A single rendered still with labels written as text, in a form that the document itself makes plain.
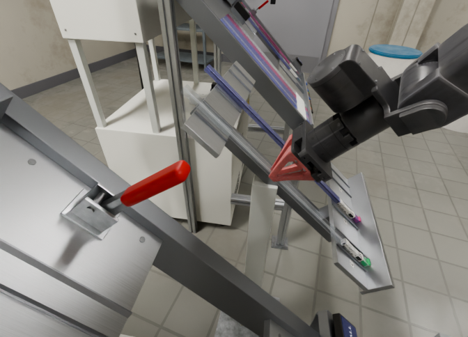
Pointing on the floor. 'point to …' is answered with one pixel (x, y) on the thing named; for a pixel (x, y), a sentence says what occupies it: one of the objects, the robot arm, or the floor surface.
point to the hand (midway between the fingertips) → (274, 173)
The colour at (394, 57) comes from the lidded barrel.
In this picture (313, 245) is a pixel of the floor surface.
